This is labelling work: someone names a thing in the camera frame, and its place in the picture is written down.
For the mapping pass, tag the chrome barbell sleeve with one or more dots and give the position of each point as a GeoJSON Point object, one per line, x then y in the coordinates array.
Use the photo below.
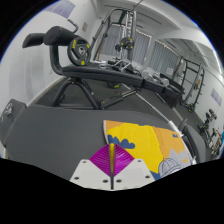
{"type": "Point", "coordinates": [176, 127]}

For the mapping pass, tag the grey window curtain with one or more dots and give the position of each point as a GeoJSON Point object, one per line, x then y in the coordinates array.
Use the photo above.
{"type": "Point", "coordinates": [165, 58]}
{"type": "Point", "coordinates": [111, 41]}

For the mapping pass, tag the thin silver bar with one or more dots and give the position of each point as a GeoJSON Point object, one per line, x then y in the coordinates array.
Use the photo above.
{"type": "Point", "coordinates": [153, 107]}

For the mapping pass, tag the black squat rack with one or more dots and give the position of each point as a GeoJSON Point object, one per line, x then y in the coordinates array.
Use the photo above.
{"type": "Point", "coordinates": [193, 86]}

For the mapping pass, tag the yellow orange printed towel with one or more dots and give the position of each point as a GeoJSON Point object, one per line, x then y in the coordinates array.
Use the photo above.
{"type": "Point", "coordinates": [143, 143]}

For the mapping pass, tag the black yellow-marked weight plate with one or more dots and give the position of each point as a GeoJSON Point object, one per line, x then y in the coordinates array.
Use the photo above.
{"type": "Point", "coordinates": [79, 50]}

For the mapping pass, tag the black weight bench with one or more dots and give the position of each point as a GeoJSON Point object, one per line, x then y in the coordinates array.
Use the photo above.
{"type": "Point", "coordinates": [100, 72]}

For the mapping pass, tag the small black weight plate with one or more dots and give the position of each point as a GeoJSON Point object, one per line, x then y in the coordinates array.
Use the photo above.
{"type": "Point", "coordinates": [127, 43]}

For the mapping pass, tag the small brown wall board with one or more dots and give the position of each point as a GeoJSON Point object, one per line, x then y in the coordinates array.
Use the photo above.
{"type": "Point", "coordinates": [84, 26]}

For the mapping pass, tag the person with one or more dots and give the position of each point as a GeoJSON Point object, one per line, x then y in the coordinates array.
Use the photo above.
{"type": "Point", "coordinates": [220, 140]}

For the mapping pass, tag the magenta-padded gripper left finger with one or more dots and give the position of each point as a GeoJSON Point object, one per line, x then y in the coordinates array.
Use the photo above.
{"type": "Point", "coordinates": [96, 170]}

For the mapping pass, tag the chrome dumbbell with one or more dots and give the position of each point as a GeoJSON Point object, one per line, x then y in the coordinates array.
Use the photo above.
{"type": "Point", "coordinates": [147, 74]}
{"type": "Point", "coordinates": [163, 81]}

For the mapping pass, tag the black padded bench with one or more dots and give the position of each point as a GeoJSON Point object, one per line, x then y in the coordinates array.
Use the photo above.
{"type": "Point", "coordinates": [193, 143]}

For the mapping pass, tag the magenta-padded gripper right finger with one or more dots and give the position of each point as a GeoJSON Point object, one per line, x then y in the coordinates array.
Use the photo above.
{"type": "Point", "coordinates": [128, 170]}

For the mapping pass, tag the pale purple wall poster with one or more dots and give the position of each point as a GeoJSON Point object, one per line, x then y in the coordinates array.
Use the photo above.
{"type": "Point", "coordinates": [216, 97]}

